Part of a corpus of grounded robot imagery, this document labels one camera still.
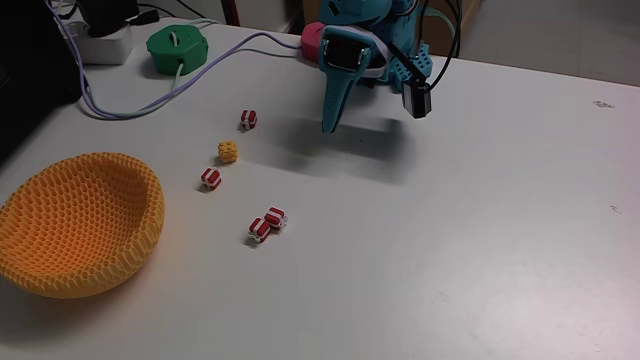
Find yellow studded cube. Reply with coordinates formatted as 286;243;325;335
217;140;240;165

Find yellow honeycomb basket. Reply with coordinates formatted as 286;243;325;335
0;152;166;300

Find pink round plastic box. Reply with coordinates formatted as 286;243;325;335
300;21;329;65

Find black webcam box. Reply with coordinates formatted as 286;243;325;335
385;43;433;120

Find green round plastic box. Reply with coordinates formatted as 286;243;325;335
146;24;210;77

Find black power adapter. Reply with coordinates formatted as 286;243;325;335
79;0;141;37

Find black monitor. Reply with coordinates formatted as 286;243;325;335
0;0;84;161

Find black cable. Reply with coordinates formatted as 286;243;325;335
418;0;462;92

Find purple cable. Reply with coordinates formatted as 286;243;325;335
44;0;304;121

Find pale green cable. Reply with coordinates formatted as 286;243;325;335
87;18;221;120

